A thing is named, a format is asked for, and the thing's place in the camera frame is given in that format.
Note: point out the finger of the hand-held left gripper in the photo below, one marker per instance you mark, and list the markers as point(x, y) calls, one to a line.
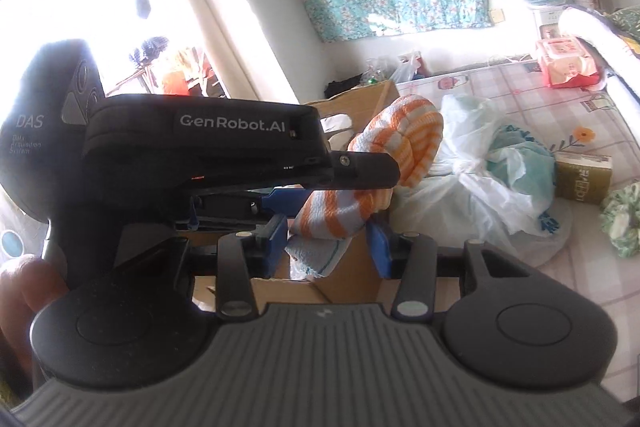
point(285, 199)
point(365, 172)

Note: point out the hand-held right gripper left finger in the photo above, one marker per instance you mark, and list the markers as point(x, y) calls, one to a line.
point(277, 242)

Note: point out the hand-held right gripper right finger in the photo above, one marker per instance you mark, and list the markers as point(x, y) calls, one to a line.
point(379, 249)

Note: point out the cardboard box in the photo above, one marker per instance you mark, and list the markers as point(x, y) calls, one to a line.
point(350, 277)

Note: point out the teal checked cloth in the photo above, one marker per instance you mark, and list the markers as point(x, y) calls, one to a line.
point(315, 257)

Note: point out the orange striped towel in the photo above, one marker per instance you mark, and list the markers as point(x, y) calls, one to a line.
point(400, 132)

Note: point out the white plastic bag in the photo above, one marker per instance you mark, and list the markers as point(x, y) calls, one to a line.
point(465, 197)

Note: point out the person's left hand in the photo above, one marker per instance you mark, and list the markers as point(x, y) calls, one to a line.
point(25, 297)

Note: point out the black cloth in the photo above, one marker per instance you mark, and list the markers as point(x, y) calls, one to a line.
point(342, 87)

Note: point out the clear plastic bag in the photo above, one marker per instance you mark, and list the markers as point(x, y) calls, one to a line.
point(405, 69)

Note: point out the plaid printed bed sheet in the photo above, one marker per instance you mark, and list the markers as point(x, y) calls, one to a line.
point(590, 272)

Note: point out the olive green box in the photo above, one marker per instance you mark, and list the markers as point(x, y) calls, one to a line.
point(582, 179)

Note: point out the peach wet wipes pack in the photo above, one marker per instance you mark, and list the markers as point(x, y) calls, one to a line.
point(565, 62)

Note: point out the white water dispenser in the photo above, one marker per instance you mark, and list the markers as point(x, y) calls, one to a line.
point(550, 19)

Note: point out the green floral scrunchie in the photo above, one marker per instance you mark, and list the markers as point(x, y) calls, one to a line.
point(622, 217)

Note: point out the white rolled towel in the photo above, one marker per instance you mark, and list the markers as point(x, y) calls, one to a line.
point(580, 19)

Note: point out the grey leaf-pattern pillow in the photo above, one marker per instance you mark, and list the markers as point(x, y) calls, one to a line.
point(631, 48)

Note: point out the green leaf print pillow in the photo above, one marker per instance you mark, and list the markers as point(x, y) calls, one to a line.
point(630, 22)

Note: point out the beige wall socket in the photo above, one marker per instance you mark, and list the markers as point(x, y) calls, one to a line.
point(496, 16)

